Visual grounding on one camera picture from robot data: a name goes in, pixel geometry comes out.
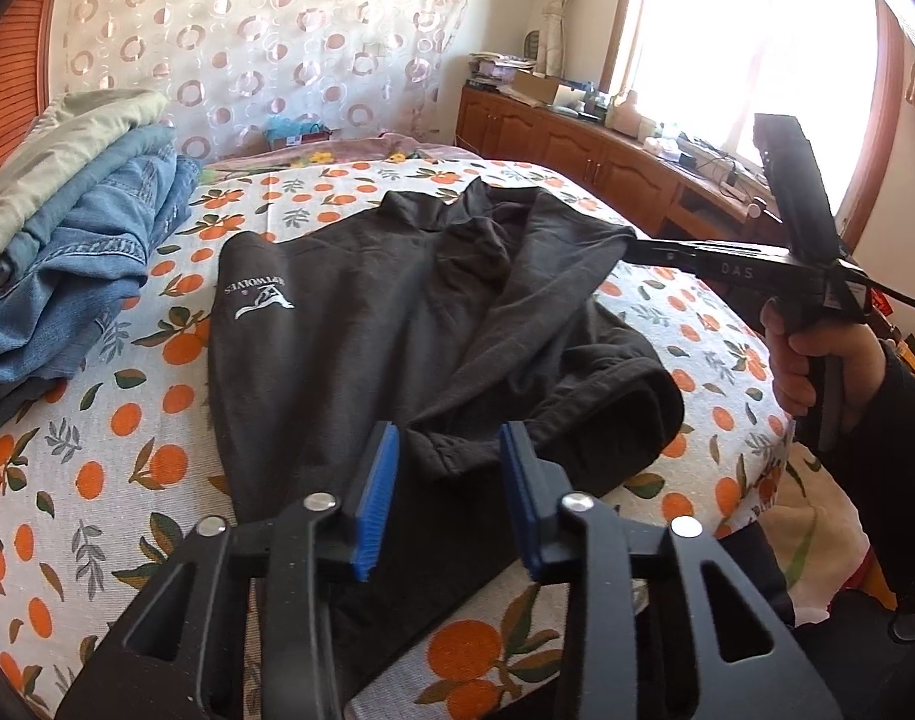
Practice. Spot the window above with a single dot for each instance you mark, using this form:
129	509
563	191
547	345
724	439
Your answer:
712	30

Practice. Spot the wooden louvered wardrobe door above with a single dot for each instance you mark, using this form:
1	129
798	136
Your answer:
15	75

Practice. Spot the wooden cabinet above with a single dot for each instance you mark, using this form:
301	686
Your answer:
547	139

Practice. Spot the floral blanket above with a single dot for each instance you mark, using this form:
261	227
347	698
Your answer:
367	146

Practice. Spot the orange-print bed sheet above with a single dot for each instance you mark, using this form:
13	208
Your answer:
127	465

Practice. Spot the person's right forearm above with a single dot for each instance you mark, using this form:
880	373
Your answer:
888	465

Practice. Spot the person's right hand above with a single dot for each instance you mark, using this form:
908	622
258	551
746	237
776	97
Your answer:
840	345

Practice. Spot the circle-pattern sheer curtain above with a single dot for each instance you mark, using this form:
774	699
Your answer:
277	30

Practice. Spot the stack of papers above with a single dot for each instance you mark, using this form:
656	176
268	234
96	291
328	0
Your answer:
495	67

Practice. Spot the cardboard box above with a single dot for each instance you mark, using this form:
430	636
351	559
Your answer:
540	88

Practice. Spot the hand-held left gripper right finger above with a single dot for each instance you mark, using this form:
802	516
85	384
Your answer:
523	499

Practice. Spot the blue gift bag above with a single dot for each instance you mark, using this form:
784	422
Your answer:
296	133

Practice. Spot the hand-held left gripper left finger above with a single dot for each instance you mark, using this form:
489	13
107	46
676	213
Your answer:
375	499

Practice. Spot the light blue folded jeans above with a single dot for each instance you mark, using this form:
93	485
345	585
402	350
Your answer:
105	172

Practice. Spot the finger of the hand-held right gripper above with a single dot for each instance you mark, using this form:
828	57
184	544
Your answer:
656	251

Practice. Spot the cream leaf-print cloth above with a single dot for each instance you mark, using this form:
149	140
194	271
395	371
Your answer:
825	510

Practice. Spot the person's dark trousers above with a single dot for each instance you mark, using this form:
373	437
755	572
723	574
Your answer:
870	660

